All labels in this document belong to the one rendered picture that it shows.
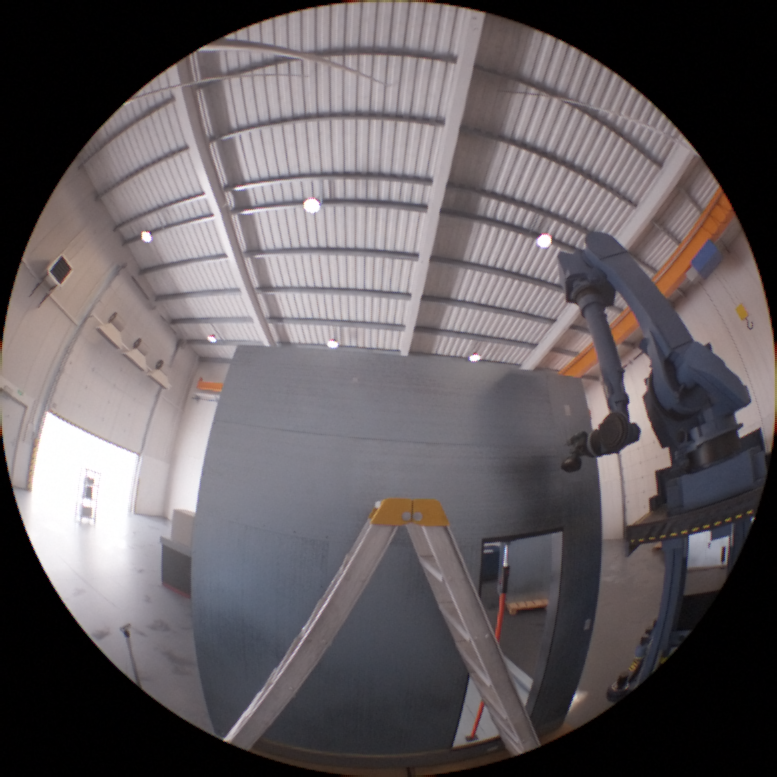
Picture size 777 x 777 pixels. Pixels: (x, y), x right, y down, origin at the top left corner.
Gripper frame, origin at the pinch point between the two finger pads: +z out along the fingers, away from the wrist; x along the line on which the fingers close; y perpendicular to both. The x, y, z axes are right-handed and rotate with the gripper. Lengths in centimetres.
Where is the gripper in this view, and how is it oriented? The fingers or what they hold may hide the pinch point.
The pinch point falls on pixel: (575, 452)
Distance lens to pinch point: 160.4
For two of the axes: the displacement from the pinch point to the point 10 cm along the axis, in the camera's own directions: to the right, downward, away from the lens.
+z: -0.7, 4.3, 9.0
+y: -5.6, 7.3, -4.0
